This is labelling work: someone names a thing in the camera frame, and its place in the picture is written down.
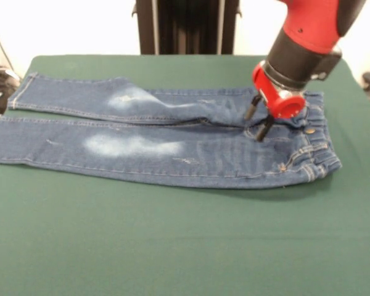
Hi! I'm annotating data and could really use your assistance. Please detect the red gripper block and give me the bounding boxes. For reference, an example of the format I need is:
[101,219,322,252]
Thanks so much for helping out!
[244,60,306,142]

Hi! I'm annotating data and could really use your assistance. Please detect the blue denim jeans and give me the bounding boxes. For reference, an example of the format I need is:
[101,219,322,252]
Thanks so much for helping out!
[0,72,342,190]

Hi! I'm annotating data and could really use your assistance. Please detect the dark green table cloth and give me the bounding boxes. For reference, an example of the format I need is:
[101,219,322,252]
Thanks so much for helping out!
[0,54,370,296]

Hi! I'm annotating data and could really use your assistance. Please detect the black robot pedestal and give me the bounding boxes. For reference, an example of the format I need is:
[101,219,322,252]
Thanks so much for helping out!
[131,0,244,56]

